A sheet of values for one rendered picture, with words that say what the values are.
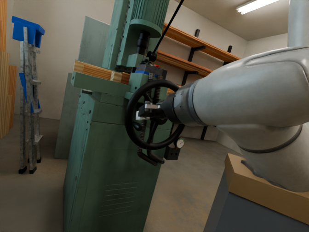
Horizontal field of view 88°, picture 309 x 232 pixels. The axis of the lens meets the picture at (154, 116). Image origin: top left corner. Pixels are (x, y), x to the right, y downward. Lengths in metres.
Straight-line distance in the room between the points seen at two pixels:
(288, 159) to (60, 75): 3.14
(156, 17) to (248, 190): 0.86
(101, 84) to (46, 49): 2.58
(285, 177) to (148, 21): 0.80
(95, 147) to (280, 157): 0.67
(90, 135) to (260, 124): 0.65
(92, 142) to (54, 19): 2.74
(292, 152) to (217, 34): 4.13
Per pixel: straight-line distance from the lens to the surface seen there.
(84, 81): 0.71
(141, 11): 0.94
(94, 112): 0.73
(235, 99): 0.23
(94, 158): 0.81
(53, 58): 3.23
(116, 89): 0.73
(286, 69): 0.22
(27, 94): 1.53
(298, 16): 0.50
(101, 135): 0.77
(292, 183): 0.37
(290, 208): 0.79
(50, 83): 3.24
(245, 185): 0.73
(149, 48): 1.17
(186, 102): 0.29
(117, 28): 1.12
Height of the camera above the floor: 0.90
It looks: 8 degrees down
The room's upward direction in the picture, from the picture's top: 14 degrees clockwise
